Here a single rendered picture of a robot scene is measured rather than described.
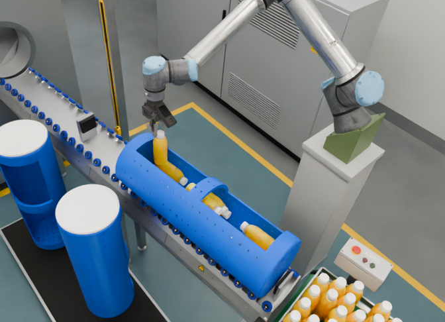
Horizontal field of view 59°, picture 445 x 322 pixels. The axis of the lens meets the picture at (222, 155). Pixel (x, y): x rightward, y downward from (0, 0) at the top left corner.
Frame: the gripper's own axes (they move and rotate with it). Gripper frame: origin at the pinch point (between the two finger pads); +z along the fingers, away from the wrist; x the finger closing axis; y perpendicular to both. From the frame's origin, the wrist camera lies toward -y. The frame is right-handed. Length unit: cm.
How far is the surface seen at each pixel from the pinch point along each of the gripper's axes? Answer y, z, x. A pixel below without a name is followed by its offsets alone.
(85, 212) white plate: 5.1, 25.2, 40.8
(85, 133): 54, 30, 8
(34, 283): 46, 114, 65
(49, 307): 27, 114, 67
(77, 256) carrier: 2, 45, 52
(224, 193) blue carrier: -34.6, 20.2, -8.1
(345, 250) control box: -91, 19, -20
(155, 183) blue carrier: -13.9, 10.1, 15.9
